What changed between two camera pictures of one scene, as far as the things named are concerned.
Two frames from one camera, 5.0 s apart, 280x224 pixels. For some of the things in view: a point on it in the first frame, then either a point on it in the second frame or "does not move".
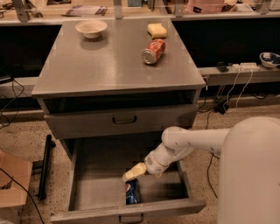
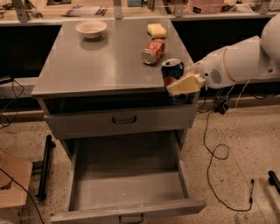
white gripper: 152,164 to 212,70
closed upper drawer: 120,122 does not move
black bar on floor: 48,149 does not move
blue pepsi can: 132,192 to 172,70
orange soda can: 155,50 does not move
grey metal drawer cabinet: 108,89 does not move
